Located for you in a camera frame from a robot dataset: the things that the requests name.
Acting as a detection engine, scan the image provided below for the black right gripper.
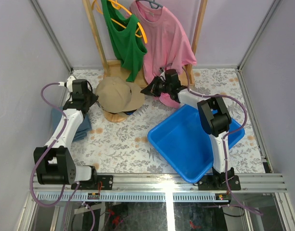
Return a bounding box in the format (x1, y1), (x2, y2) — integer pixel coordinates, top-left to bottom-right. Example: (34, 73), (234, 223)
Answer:
(141, 77), (171, 99)

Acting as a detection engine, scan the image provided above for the green tank top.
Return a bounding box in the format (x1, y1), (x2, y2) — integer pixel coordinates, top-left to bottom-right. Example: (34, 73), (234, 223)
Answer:
(101, 0), (147, 82)

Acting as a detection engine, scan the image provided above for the pink t-shirt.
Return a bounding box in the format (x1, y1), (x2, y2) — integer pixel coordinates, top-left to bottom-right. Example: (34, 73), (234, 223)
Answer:
(125, 6), (198, 109)

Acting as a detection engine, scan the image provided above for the folded blue denim cloth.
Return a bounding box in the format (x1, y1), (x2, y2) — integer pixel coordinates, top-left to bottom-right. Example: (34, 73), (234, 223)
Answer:
(51, 108), (92, 142)

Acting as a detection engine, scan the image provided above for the aluminium mounting rail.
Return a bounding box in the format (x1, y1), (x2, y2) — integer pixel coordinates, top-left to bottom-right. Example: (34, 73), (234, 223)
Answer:
(29, 172), (288, 203)

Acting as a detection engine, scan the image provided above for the wooden clothes rack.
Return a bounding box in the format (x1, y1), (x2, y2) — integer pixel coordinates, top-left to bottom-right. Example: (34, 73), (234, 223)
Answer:
(83, 0), (207, 80)

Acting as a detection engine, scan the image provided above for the yellow clothes hanger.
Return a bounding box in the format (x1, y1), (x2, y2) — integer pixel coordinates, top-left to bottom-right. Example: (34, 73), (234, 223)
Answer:
(92, 0), (148, 44)

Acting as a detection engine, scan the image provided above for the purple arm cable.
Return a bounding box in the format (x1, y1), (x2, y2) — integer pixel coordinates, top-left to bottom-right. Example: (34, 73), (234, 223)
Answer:
(29, 81), (96, 231)
(159, 63), (264, 216)

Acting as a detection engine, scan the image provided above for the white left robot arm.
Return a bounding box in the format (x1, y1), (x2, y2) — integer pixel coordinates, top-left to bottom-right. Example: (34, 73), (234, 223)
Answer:
(33, 75), (99, 190)

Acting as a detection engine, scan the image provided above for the wooden hat stand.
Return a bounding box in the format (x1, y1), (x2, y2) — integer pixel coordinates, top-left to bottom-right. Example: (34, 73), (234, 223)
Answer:
(103, 113), (128, 123)

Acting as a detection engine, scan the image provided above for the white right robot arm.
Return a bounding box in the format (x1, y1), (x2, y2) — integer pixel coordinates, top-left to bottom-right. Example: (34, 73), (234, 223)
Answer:
(141, 69), (234, 190)

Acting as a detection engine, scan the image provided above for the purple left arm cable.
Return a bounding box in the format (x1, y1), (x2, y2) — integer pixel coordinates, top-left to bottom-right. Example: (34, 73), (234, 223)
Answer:
(29, 81), (96, 231)

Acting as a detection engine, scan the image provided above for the blue plastic bin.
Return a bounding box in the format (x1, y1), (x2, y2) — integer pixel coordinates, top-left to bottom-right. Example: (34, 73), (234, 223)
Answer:
(148, 104), (245, 183)

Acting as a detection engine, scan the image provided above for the grey clothes hanger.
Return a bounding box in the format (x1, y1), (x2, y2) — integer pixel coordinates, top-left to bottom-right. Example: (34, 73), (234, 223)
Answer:
(137, 0), (163, 10)

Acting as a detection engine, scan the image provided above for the blue baseball cap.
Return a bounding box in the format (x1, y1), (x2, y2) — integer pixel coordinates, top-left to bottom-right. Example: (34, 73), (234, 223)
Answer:
(124, 110), (136, 116)

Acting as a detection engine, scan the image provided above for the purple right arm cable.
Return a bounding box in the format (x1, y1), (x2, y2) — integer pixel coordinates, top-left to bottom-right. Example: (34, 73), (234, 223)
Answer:
(159, 63), (264, 216)

